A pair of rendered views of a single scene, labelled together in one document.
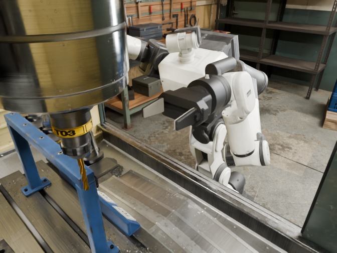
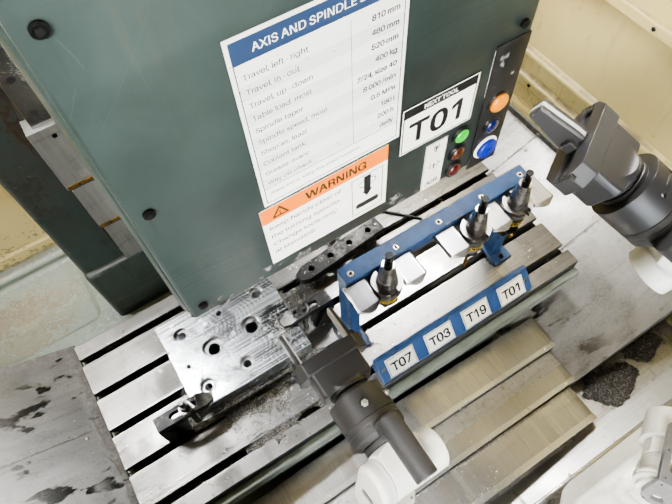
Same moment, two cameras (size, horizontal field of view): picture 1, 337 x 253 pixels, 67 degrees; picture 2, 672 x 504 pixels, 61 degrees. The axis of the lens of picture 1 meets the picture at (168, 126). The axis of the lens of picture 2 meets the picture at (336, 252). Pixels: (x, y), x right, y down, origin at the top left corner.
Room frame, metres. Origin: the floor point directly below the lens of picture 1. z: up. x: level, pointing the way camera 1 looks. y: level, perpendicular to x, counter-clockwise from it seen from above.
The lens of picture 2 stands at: (0.61, -0.29, 2.23)
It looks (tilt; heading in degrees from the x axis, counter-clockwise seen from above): 61 degrees down; 110
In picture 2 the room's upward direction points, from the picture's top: 5 degrees counter-clockwise
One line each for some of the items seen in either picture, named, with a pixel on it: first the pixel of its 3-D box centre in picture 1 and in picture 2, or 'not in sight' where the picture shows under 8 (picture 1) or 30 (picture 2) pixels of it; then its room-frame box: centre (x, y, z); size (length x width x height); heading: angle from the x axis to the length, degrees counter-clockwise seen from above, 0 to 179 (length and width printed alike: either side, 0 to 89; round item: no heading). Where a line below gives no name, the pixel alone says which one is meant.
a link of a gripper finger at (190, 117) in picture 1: (187, 120); (289, 354); (0.43, -0.04, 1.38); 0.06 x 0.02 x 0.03; 138
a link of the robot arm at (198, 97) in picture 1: (195, 100); (347, 385); (0.53, -0.06, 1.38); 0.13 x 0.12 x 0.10; 48
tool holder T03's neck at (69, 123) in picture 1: (70, 117); not in sight; (0.29, 0.13, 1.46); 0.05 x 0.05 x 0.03
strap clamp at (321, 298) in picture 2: not in sight; (306, 313); (0.35, 0.19, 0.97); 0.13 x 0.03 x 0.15; 48
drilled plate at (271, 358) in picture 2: not in sight; (234, 340); (0.20, 0.09, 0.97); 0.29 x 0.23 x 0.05; 48
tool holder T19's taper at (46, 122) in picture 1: (47, 115); (478, 218); (0.68, 0.36, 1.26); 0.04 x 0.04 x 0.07
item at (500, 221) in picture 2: (43, 122); (495, 218); (0.72, 0.40, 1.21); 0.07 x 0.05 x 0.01; 138
